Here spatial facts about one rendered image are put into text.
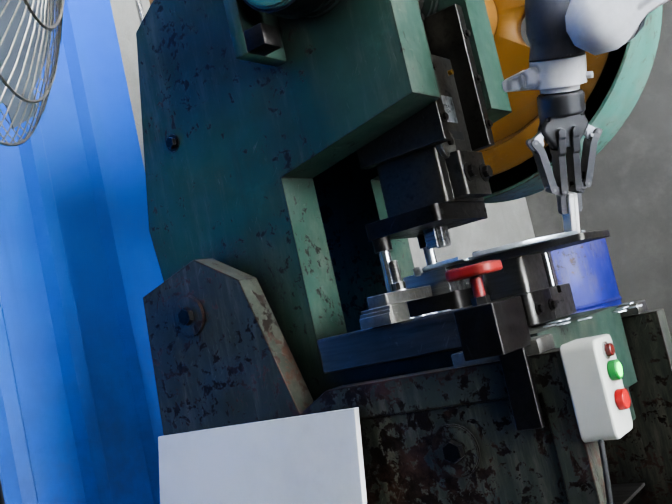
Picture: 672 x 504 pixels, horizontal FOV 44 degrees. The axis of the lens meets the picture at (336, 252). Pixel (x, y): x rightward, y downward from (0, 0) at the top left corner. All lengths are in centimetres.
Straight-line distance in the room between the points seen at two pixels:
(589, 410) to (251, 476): 62
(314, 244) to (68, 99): 118
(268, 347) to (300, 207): 27
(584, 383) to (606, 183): 376
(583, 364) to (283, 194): 63
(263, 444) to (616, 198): 365
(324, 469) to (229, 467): 23
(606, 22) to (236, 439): 92
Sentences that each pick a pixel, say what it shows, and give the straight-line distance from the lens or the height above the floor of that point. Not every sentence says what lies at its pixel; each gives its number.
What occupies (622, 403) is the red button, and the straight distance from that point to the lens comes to 118.
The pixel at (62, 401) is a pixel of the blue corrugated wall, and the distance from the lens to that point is 226.
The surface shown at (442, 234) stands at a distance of 153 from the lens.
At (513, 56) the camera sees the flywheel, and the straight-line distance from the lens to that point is 191.
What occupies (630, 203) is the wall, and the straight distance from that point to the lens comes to 485.
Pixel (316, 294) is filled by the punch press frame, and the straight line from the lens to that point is 150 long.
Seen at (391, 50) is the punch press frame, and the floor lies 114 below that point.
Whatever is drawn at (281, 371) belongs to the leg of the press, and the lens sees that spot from 145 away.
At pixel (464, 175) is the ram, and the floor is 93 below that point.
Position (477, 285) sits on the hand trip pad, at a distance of 114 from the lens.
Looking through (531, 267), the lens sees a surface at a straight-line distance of 146.
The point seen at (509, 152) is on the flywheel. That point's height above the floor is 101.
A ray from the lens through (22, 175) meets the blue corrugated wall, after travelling 234.
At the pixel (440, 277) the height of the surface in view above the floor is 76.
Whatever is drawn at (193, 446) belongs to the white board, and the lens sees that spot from 161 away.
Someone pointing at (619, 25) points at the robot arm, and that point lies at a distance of 127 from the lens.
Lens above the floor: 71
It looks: 5 degrees up
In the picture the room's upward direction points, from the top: 13 degrees counter-clockwise
